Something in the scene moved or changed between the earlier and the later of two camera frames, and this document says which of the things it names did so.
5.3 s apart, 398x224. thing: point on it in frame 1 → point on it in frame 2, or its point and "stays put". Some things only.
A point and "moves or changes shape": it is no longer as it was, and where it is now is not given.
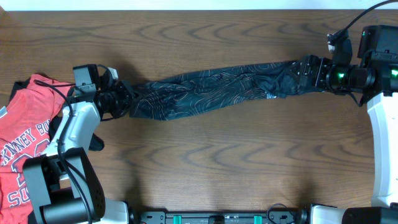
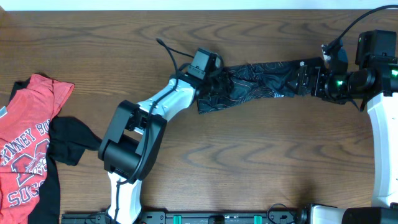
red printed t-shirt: (25, 114) stays put
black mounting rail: (218, 217) stays put
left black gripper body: (118, 101) → (214, 88)
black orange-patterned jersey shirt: (166, 96) moves or changes shape
